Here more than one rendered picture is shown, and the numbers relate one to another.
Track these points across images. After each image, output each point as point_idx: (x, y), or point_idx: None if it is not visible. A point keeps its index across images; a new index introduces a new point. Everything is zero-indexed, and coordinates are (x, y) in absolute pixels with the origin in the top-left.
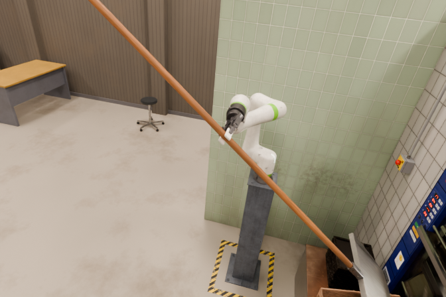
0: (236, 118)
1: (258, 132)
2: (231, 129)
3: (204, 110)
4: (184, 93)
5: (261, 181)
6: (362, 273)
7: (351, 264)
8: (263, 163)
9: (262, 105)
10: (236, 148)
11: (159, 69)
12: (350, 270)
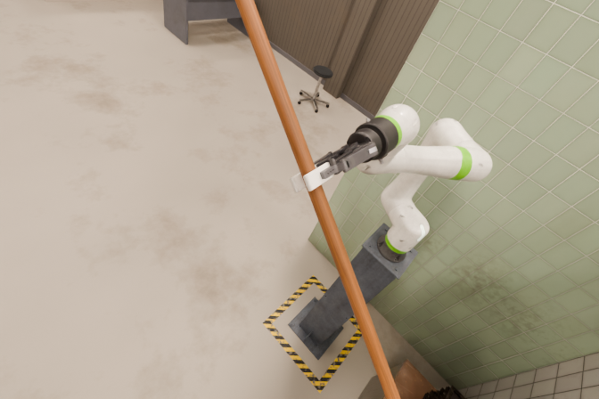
0: (356, 151)
1: (419, 182)
2: (331, 170)
3: (287, 101)
4: (258, 44)
5: (384, 254)
6: None
7: None
8: (399, 232)
9: (448, 143)
10: (321, 212)
11: None
12: None
